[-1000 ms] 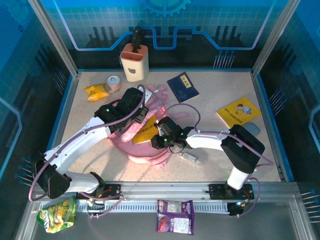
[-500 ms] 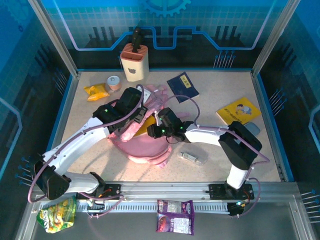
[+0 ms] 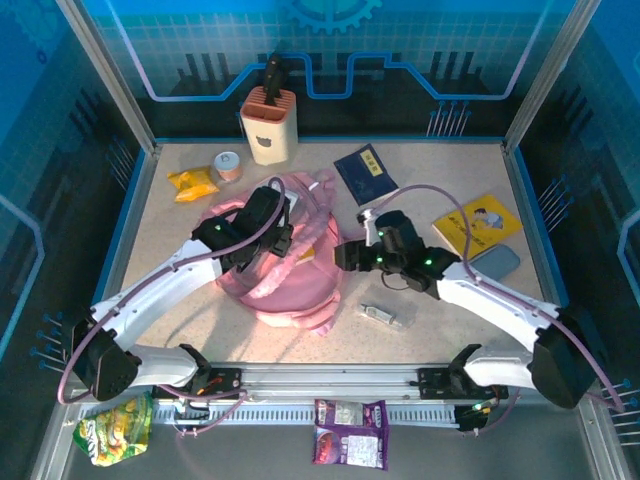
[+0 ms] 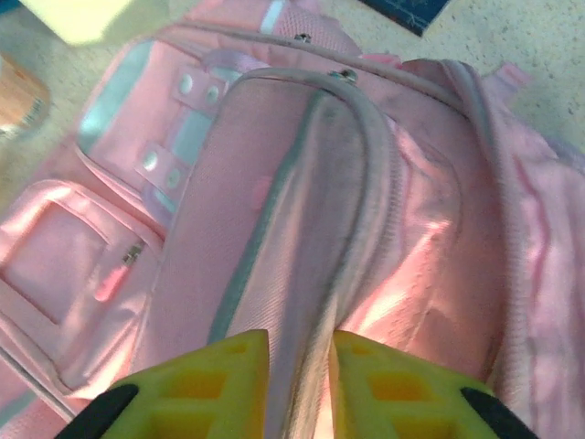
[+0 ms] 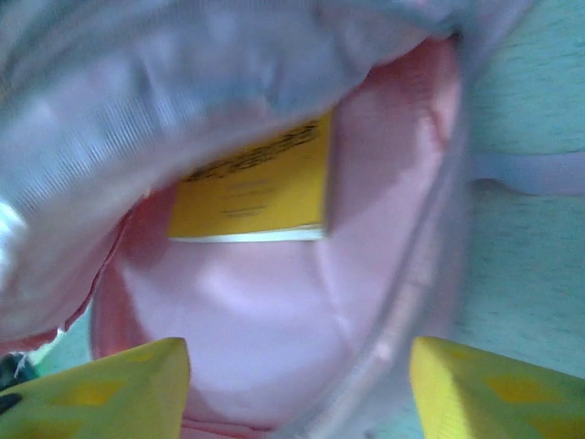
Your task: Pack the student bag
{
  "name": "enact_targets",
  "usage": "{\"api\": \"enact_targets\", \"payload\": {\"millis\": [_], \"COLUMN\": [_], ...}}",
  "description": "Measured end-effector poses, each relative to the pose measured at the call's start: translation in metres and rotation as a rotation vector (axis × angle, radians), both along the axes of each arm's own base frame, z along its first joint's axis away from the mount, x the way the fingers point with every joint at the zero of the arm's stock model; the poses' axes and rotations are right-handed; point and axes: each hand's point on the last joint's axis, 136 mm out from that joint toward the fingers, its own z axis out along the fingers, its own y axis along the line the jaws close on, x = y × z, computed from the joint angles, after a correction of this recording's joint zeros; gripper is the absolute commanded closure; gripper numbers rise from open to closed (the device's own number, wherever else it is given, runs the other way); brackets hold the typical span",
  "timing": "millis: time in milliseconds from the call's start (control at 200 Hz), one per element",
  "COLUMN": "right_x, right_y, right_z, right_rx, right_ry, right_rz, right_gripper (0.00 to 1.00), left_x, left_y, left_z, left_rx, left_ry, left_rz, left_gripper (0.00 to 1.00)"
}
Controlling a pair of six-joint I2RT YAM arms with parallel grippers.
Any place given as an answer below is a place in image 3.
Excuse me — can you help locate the dark blue book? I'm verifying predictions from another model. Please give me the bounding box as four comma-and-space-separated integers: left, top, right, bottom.
333, 143, 400, 207

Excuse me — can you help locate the pink student backpack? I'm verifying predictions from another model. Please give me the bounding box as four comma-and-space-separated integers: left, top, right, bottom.
198, 168, 351, 335

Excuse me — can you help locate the grey pencil case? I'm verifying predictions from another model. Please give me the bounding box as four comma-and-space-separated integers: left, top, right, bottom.
469, 243, 522, 280

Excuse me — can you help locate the purple snack bag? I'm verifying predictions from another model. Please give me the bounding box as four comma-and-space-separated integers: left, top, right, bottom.
312, 398, 390, 471

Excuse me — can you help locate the green snack bag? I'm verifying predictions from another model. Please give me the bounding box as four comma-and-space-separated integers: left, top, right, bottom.
72, 392, 154, 467

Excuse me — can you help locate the yellow snack packet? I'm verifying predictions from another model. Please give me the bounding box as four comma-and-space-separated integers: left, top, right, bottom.
167, 165, 221, 204

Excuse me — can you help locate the clear plastic pen packet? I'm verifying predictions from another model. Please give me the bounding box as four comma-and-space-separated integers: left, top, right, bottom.
353, 301, 416, 331

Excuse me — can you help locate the beige knife block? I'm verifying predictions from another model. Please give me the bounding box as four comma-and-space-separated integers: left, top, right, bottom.
239, 85, 300, 167

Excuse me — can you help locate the small electronics board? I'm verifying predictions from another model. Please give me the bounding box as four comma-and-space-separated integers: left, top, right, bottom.
455, 399, 490, 434
173, 399, 211, 425

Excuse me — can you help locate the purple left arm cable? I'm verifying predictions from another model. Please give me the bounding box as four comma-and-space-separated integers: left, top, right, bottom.
57, 176, 287, 405

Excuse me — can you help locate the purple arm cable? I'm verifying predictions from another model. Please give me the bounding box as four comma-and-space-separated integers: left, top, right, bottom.
372, 184, 629, 414
57, 176, 287, 405

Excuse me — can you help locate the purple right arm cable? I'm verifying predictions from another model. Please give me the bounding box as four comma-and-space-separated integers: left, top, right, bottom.
372, 184, 629, 414

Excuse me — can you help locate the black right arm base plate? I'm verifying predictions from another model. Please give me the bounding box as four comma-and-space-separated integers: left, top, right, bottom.
417, 367, 509, 401

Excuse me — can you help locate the black knife handle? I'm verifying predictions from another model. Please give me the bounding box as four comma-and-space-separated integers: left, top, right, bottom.
263, 49, 289, 107

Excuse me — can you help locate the aluminium mounting rail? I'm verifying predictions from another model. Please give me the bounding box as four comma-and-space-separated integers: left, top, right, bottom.
209, 363, 421, 401

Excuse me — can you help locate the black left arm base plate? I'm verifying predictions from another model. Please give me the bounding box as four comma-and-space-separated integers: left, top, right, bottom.
152, 367, 244, 401

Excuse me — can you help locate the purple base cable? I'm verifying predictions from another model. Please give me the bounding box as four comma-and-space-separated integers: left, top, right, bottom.
154, 382, 249, 439
469, 384, 522, 437

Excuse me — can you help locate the white slotted cable duct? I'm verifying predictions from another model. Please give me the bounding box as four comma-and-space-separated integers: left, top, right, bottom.
152, 403, 459, 426

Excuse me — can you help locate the aluminium frame post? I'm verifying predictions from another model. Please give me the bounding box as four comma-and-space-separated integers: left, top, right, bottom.
53, 0, 162, 154
502, 0, 604, 155

